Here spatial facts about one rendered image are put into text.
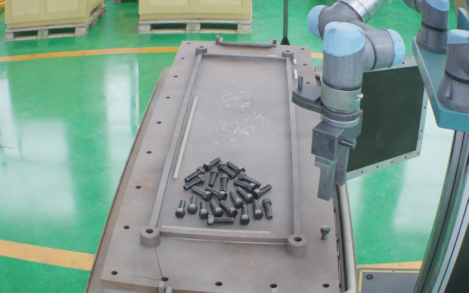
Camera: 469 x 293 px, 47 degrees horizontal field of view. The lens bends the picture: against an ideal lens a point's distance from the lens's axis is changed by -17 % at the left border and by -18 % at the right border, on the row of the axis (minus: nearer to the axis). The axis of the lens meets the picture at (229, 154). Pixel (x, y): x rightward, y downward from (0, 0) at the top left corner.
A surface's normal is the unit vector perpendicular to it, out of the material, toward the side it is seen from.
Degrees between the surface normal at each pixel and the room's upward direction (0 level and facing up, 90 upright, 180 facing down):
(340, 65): 90
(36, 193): 0
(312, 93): 0
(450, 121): 90
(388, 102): 90
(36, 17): 90
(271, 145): 0
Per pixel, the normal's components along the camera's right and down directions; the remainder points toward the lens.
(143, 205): 0.02, -0.86
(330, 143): -0.55, 0.41
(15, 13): -0.10, 0.50
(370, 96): 0.45, 0.46
